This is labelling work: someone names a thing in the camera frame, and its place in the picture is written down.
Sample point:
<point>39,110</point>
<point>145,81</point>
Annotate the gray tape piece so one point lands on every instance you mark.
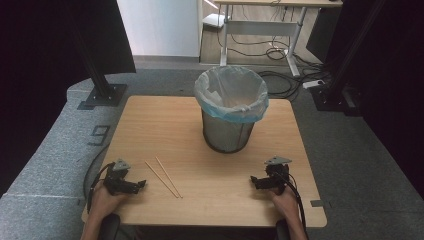
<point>316,203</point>

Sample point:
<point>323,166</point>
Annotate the white power strip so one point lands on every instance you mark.
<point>313,84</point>

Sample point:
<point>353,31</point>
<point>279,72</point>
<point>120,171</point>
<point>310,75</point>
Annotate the black chair armrest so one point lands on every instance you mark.
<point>110,226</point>
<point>281,231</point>

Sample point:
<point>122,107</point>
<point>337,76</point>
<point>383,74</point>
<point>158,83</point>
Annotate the white flat box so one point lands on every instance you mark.
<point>213,20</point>

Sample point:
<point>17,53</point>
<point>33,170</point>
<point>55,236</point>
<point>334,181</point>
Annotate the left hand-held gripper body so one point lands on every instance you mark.
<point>116,183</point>

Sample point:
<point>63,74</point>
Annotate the white-legged wooden desk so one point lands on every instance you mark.
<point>260,28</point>

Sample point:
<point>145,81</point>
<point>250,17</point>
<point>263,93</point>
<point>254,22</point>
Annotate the black metal stand with base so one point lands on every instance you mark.
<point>333,90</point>
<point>103,90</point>

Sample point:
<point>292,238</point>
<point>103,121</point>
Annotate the black panel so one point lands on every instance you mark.
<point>323,33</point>

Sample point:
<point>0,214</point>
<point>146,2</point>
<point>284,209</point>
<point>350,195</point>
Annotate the person's left hand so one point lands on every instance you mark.
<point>105,201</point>

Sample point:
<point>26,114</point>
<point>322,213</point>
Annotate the metal mesh trash bin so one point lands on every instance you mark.
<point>226,135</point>

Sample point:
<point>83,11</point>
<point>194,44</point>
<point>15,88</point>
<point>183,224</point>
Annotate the black curtain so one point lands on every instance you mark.
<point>40,66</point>
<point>393,83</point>

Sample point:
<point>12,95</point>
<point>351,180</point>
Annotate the wooden chopstick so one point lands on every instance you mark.
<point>161,179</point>
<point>169,177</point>

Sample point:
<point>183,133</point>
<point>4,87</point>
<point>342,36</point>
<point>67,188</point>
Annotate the white partition panel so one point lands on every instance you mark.
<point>160,26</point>

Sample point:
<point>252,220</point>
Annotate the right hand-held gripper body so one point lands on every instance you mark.
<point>278,176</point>

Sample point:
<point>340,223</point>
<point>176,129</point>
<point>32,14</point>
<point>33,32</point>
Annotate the person's right hand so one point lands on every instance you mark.
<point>286,205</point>

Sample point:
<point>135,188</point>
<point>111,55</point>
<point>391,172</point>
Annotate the translucent blue bin liner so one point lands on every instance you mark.
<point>230,90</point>

